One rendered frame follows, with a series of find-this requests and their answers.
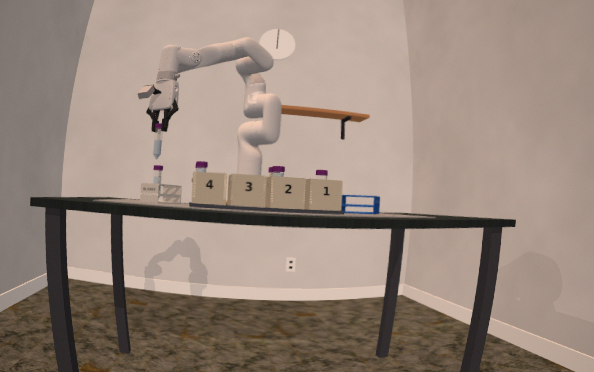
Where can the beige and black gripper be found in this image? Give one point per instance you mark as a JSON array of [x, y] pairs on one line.
[[161, 102]]

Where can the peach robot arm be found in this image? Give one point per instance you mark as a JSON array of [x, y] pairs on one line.
[[257, 104]]

